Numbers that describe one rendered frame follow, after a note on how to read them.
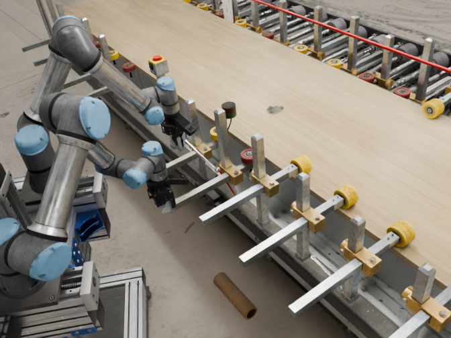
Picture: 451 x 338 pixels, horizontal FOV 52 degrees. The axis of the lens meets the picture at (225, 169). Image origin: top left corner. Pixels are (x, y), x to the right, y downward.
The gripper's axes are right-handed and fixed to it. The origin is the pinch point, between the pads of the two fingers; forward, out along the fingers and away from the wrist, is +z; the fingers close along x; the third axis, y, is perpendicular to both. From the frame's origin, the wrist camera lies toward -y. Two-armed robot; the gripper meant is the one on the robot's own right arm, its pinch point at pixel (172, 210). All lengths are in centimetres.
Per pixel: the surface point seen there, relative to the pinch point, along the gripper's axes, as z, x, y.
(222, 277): 75, -10, -23
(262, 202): -1.2, 22.7, -30.8
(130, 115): 14, -104, -28
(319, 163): -7, 25, -60
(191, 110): -23.5, -27.3, -31.0
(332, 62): -8, -35, -129
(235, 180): -2.4, 5.0, -30.1
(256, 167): -19.4, 21.6, -30.0
